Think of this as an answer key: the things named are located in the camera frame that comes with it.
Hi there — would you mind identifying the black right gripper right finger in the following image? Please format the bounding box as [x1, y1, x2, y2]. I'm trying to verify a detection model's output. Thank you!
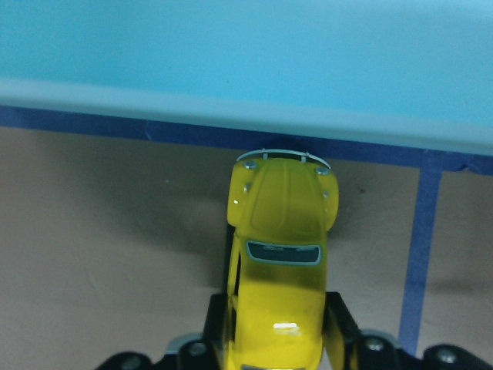
[323, 292, 401, 370]

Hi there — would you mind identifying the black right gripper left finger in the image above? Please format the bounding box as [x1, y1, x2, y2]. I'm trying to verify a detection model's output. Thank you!
[165, 293, 233, 369]

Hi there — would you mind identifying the yellow beetle toy car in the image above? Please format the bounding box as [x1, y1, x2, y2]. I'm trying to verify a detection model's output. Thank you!
[223, 149, 339, 369]

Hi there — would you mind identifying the light blue plastic bin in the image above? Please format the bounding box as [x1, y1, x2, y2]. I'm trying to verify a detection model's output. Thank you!
[1, 1, 492, 155]

